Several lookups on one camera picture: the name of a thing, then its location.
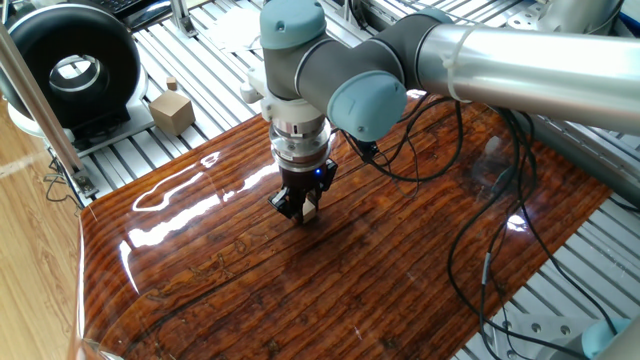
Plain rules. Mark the glossy wood grain mat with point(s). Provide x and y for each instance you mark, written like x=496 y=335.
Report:
x=300 y=275

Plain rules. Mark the aluminium frame post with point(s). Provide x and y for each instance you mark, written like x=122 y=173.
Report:
x=45 y=115

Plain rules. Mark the silver perforated mount plate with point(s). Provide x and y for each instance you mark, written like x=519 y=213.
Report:
x=525 y=17

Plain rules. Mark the white cloth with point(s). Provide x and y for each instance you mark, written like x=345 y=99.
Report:
x=235 y=32

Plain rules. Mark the large wooden cube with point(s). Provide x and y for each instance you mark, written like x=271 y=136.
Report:
x=172 y=114

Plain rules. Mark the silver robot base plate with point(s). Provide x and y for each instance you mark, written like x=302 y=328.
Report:
x=535 y=332

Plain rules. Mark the white fan base plate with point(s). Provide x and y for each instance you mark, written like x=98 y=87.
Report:
x=135 y=120

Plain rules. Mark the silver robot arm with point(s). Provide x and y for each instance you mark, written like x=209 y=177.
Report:
x=540 y=75

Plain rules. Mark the black keyboard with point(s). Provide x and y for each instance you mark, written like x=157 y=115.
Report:
x=120 y=5

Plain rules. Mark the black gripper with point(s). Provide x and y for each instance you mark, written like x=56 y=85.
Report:
x=302 y=179

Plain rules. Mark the tiny wooden cube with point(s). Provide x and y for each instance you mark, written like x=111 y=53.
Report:
x=172 y=83

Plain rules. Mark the short aluminium bracket post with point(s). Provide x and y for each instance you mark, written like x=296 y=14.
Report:
x=182 y=20

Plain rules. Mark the black round duct fan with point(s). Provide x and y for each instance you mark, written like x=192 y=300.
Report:
x=30 y=55

